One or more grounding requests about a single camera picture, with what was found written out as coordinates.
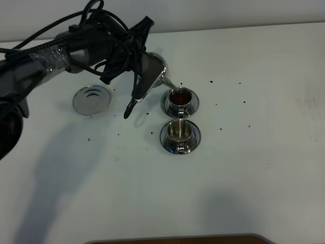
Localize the round steel teapot saucer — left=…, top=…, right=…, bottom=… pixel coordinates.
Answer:
left=73, top=85, right=112, bottom=115

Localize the braided black left cable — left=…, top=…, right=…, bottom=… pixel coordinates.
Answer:
left=0, top=0, right=143, bottom=120

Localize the near stainless steel saucer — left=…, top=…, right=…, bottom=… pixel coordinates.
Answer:
left=159, top=119, right=201, bottom=155

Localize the far stainless steel saucer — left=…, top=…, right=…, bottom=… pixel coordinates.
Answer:
left=160, top=89, right=200, bottom=118

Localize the stainless steel teacup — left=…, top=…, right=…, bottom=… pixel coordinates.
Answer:
left=168, top=87, right=192, bottom=117
left=165, top=119, right=193, bottom=154

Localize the stainless steel saucer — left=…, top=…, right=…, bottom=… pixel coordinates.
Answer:
left=160, top=89, right=200, bottom=118
left=159, top=119, right=201, bottom=155

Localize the far stainless steel teacup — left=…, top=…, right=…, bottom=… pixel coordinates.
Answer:
left=168, top=87, right=192, bottom=117

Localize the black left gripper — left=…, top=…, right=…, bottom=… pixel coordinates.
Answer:
left=85, top=15, right=154, bottom=84

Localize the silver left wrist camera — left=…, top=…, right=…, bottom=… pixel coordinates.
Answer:
left=132, top=52, right=167, bottom=103

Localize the near stainless steel teacup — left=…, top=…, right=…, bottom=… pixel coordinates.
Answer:
left=165, top=119, right=193, bottom=154

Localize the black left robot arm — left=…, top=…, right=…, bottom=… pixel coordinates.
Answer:
left=1, top=10, right=154, bottom=157

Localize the stainless steel teapot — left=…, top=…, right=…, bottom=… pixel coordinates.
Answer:
left=139, top=52, right=179, bottom=95

